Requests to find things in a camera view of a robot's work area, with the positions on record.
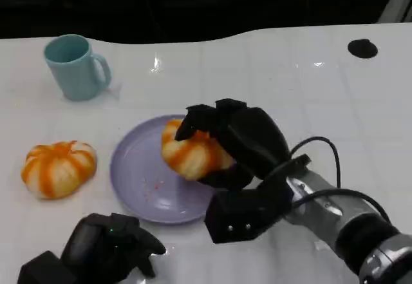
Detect pale green mug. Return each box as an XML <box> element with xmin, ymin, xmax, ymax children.
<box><xmin>43</xmin><ymin>33</ymin><xmax>113</xmax><ymax>102</ymax></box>

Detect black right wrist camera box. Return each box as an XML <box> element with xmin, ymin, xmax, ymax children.
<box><xmin>204</xmin><ymin>167</ymin><xmax>294</xmax><ymax>244</ymax></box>

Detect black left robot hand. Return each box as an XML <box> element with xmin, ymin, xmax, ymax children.
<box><xmin>61</xmin><ymin>213</ymin><xmax>167</xmax><ymax>284</ymax></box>

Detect lilac plate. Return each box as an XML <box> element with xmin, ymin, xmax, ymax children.
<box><xmin>109</xmin><ymin>114</ymin><xmax>239</xmax><ymax>225</ymax></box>

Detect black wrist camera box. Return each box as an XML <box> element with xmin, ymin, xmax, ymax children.
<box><xmin>17</xmin><ymin>251</ymin><xmax>78</xmax><ymax>284</ymax></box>
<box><xmin>204</xmin><ymin>167</ymin><xmax>294</xmax><ymax>244</ymax></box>

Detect black cable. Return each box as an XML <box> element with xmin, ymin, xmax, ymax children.
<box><xmin>290</xmin><ymin>188</ymin><xmax>392</xmax><ymax>224</ymax></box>
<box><xmin>262</xmin><ymin>135</ymin><xmax>342</xmax><ymax>190</ymax></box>

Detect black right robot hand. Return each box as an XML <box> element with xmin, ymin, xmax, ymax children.
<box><xmin>174</xmin><ymin>98</ymin><xmax>292</xmax><ymax>190</ymax></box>

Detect black round table grommet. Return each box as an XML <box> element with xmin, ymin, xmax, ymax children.
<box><xmin>347</xmin><ymin>39</ymin><xmax>379</xmax><ymax>59</ymax></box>

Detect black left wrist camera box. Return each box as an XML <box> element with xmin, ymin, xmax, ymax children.
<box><xmin>17</xmin><ymin>251</ymin><xmax>78</xmax><ymax>284</ymax></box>

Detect orange and white bread roll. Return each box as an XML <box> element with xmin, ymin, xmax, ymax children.
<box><xmin>160</xmin><ymin>119</ymin><xmax>235</xmax><ymax>181</ymax></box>
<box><xmin>21</xmin><ymin>140</ymin><xmax>98</xmax><ymax>200</ymax></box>

